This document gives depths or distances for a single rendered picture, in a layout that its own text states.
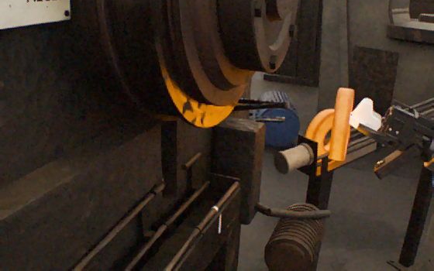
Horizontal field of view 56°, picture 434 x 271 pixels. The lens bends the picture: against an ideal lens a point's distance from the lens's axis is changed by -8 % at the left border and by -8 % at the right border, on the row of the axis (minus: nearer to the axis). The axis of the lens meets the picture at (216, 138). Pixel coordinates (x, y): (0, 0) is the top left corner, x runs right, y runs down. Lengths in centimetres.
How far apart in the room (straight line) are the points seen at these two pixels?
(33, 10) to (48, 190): 21
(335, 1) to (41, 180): 306
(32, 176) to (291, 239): 67
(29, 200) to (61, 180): 6
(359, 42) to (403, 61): 36
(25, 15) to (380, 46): 300
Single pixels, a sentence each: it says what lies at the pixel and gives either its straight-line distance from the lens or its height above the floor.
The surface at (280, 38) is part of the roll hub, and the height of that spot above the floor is 102.
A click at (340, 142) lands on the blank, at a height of 81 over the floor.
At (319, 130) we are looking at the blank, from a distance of 116.
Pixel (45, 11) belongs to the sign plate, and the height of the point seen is 107.
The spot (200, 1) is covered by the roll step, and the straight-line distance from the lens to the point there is 53.
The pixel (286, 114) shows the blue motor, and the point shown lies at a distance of 283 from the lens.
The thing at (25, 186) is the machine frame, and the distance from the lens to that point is 55.
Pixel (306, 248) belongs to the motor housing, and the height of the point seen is 51.
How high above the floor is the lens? 111
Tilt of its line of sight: 21 degrees down
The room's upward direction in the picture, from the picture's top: 2 degrees clockwise
